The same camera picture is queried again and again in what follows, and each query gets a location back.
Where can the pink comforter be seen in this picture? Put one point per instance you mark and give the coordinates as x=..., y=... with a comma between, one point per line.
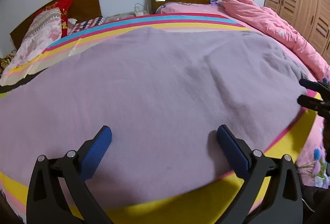
x=270, y=23

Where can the red embroidered pillow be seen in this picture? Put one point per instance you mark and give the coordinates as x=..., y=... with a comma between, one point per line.
x=63, y=6

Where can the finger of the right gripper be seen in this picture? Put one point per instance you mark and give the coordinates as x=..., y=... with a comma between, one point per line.
x=317, y=86
x=313, y=104

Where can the rainbow striped bed sheet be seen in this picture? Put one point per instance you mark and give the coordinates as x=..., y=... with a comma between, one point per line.
x=204, y=205

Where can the plaid checkered bed sheet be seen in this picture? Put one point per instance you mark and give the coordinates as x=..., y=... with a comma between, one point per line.
x=74, y=26

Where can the lilac purple pants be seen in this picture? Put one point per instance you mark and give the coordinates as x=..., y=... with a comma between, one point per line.
x=163, y=94

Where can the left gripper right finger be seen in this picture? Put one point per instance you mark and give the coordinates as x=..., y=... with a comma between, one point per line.
x=271, y=190

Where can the light wooden wardrobe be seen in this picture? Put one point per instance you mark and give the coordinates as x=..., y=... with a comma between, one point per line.
x=309, y=17

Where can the pink floral folded quilt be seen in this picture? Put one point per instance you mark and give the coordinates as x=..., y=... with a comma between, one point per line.
x=43, y=31

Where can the brown gold patterned blanket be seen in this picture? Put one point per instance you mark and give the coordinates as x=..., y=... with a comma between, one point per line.
x=4, y=62

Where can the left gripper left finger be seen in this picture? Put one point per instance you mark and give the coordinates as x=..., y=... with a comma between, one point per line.
x=46, y=202

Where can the dark brown small headboard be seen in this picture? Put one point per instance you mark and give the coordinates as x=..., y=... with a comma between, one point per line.
x=81, y=10

